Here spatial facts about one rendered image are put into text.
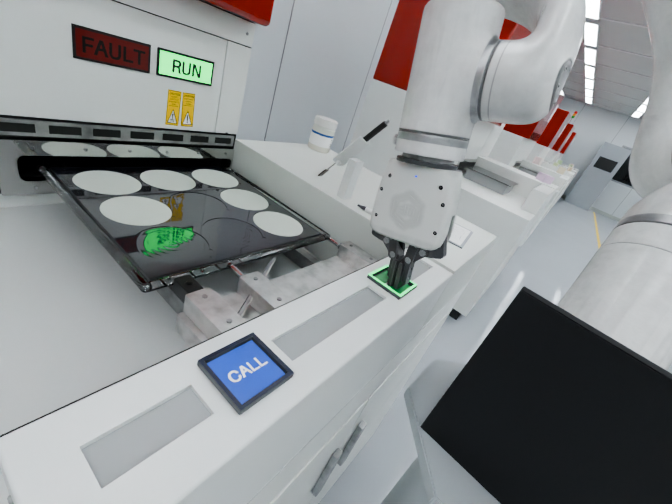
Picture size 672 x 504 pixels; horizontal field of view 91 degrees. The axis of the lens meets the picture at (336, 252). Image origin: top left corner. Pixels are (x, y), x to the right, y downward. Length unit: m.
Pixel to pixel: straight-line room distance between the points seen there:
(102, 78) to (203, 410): 0.61
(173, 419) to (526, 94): 0.40
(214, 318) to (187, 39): 0.57
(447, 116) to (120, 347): 0.47
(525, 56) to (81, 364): 0.56
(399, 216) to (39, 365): 0.44
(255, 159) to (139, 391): 0.66
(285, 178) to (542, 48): 0.56
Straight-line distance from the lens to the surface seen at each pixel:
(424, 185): 0.41
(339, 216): 0.69
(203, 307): 0.42
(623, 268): 0.51
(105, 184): 0.71
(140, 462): 0.26
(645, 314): 0.49
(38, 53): 0.73
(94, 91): 0.76
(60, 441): 0.27
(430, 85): 0.40
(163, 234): 0.57
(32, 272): 0.63
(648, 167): 0.69
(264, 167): 0.84
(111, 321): 0.54
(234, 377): 0.29
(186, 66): 0.81
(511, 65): 0.39
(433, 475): 0.49
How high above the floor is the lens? 1.19
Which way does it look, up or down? 27 degrees down
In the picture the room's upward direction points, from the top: 21 degrees clockwise
